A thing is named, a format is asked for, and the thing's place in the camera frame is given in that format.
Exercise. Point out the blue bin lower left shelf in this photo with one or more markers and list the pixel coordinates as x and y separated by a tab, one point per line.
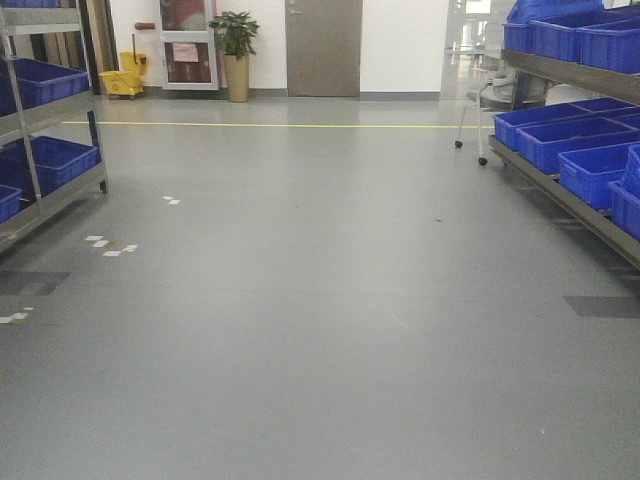
57	162

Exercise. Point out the blue bin shelf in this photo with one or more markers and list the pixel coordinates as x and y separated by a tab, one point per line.
612	46
57	162
39	83

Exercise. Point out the steel shelf rack left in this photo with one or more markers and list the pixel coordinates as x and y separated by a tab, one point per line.
72	118

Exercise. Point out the blue bin upper left shelf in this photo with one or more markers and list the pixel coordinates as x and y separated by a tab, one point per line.
39	83

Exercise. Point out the blue bin upper right shelf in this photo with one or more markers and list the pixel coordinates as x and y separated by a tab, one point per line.
612	46

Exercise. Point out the grey door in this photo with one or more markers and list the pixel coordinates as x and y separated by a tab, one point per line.
323	46

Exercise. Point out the potted green plant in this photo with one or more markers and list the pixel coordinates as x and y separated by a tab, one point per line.
234	33

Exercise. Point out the glass fire cabinet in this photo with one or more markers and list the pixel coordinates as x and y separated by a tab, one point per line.
187	47

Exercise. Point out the blue bin lower right middle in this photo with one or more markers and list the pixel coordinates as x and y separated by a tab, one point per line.
541	144

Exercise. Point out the blue bin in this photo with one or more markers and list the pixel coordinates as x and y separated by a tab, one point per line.
541	144
587	173

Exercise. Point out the yellow mop bucket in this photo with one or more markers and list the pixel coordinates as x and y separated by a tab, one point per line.
127	81

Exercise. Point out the blue bin lower right front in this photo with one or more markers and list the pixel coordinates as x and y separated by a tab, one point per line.
587	173

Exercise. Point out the white wheeled chair frame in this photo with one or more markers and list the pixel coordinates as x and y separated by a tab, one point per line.
491	94

